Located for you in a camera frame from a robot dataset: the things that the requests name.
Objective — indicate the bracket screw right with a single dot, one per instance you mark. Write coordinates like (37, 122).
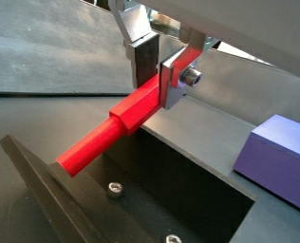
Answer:
(172, 239)

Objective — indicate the black angle bracket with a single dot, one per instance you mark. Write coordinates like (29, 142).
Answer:
(172, 194)

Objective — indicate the bracket screw left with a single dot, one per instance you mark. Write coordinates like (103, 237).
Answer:
(114, 190)

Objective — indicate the red peg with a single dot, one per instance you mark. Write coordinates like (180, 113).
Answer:
(126, 118)

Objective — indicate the bracket screw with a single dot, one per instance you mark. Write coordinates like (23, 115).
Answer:
(172, 239)
(114, 190)

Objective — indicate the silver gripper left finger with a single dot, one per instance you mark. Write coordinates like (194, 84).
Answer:
(140, 39)

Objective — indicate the purple base board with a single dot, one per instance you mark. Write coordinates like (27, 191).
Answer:
(269, 158)

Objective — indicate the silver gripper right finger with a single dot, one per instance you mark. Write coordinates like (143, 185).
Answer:
(178, 71)

